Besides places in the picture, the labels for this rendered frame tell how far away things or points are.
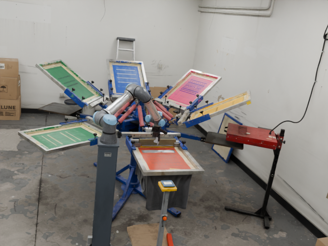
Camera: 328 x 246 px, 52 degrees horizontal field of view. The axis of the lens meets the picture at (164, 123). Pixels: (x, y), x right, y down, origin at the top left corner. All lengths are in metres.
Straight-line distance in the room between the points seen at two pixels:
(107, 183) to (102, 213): 0.31
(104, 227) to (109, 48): 4.79
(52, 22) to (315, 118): 5.18
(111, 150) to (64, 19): 4.70
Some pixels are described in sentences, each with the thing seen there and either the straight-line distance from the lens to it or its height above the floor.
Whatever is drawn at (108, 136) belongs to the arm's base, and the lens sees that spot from 2.92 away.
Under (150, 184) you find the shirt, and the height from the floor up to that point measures 0.82.
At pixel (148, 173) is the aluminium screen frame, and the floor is 0.98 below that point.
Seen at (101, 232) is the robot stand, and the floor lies 0.31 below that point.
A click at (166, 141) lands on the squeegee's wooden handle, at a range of 3.59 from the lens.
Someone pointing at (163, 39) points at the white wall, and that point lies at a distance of 7.64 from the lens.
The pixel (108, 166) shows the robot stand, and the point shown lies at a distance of 3.01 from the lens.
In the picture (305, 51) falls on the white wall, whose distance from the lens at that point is 4.76.
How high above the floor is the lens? 2.31
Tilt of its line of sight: 18 degrees down
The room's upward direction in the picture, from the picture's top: 7 degrees clockwise
